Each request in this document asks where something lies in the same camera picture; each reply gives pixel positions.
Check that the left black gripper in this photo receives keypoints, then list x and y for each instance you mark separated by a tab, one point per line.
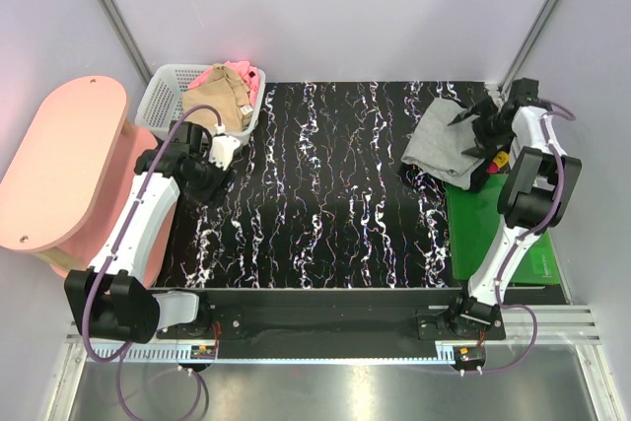
221	179

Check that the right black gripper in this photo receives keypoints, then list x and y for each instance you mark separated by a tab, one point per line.
485	106

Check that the grey t shirt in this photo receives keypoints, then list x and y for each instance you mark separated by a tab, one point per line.
436	147

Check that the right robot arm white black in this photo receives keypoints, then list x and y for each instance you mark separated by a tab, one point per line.
533	199

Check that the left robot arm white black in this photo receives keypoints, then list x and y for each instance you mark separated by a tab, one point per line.
109	299

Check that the black printed folded t shirt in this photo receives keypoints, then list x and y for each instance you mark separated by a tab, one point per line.
479	176

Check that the green folding board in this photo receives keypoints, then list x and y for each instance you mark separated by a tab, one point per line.
473	222

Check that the beige t shirt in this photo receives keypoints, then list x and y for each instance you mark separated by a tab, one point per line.
228	93

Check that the white plastic laundry basket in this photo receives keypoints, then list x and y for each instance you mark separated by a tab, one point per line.
161	104

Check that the pink t shirt in basket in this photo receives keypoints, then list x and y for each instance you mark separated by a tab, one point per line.
248	73

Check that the pink oval tiered shelf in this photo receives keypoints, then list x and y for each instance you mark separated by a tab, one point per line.
72	174

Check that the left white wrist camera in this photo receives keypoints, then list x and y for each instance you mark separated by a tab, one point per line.
223	150

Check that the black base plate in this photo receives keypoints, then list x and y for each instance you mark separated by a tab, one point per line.
337	324

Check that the left aluminium frame post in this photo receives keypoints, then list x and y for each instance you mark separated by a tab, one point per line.
126	39

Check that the aluminium frame post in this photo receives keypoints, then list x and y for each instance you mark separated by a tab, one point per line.
535	31
126	39

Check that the right aluminium frame post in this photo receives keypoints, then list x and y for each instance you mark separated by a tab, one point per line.
535	31

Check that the aluminium front rail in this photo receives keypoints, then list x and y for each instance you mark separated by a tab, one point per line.
542	327

